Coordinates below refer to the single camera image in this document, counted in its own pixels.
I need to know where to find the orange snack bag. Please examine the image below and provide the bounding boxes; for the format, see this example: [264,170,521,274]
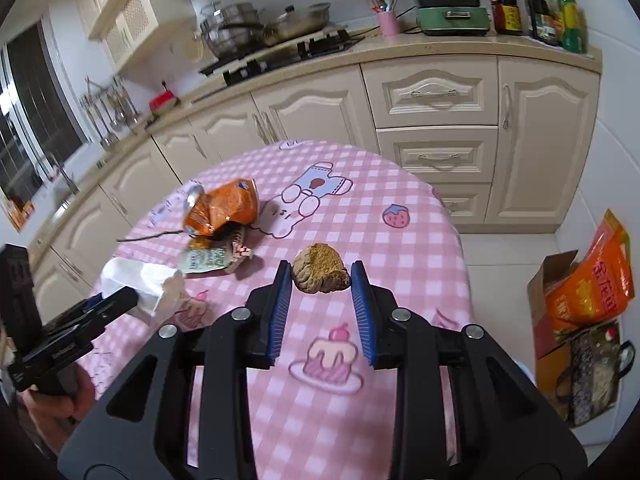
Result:
[184,178,259,237]

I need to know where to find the sliding window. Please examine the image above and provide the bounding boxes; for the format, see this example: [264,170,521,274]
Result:
[0,25,87,207]

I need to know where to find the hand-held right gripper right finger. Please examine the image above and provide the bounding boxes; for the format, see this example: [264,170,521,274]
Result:
[350,261,587,480]

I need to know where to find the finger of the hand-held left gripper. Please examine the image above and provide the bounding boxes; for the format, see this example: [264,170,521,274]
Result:
[47,287,138,356]
[42,296,103,333]

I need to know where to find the white tissue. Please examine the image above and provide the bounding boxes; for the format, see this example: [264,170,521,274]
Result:
[100,257,185,318]

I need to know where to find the patterned tote bag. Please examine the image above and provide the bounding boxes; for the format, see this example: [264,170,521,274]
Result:
[555,319,637,429]

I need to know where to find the steel sink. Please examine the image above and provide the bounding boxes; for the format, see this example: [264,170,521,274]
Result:
[50,195,79,224]

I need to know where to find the green label sauce packet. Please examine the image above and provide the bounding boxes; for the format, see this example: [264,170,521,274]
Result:
[179,246,235,275]

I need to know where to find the green electric cooker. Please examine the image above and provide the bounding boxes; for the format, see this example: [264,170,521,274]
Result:
[412,0,492,37]

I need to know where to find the cream lower kitchen cabinets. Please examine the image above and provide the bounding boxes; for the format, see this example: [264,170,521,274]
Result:
[30,52,602,311]

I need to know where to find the person's left hand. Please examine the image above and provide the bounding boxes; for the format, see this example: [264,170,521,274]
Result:
[20,365,94,454]

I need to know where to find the pale yellow round board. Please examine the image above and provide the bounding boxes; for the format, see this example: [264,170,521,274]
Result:
[182,35,206,62]

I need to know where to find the cardboard box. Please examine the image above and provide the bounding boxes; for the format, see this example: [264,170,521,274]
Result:
[527,250,582,362]

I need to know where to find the wall utensil rack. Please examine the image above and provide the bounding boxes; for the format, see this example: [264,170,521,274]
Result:
[81,75,132,107]

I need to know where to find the black glass gas stove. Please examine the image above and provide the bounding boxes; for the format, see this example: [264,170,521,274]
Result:
[197,27,367,87]

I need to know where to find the thin black stick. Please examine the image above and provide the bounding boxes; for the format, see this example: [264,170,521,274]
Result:
[116,229,187,244]

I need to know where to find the metal faucet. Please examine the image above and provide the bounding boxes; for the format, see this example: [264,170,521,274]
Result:
[36,152,81,197]

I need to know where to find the pink checked tablecloth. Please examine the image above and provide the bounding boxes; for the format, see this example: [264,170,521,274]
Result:
[85,142,473,480]

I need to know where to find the cream lattice door cabinet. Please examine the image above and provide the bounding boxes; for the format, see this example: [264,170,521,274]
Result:
[102,0,194,74]

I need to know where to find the dark glass bottle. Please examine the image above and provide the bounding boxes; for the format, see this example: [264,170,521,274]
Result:
[524,0,546,39]

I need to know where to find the steel steamer pot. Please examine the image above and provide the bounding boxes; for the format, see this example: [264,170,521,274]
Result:
[200,2,264,59]

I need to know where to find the brown bread chunk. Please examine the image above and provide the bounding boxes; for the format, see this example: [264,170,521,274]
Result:
[292,243,351,292]

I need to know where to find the steel wok with lid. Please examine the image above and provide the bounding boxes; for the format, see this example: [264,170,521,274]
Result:
[262,2,332,45]

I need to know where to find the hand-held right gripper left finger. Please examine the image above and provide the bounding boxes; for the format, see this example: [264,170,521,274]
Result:
[57,260,293,480]

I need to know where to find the cream cabinet drawer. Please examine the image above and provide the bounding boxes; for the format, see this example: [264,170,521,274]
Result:
[361,55,500,127]
[430,183,494,225]
[376,127,499,185]

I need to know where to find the red white wrapper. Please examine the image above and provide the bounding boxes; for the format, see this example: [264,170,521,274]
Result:
[227,225,255,264]

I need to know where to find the yellow cap green bottle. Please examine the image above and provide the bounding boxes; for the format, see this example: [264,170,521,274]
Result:
[557,0,585,55]

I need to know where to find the wooden board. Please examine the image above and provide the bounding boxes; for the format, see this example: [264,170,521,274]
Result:
[260,22,351,49]

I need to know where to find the dark soy sauce bottle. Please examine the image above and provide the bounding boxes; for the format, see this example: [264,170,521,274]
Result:
[487,0,524,36]

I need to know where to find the large orange bag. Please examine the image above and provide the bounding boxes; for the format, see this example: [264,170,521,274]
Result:
[545,209,631,337]

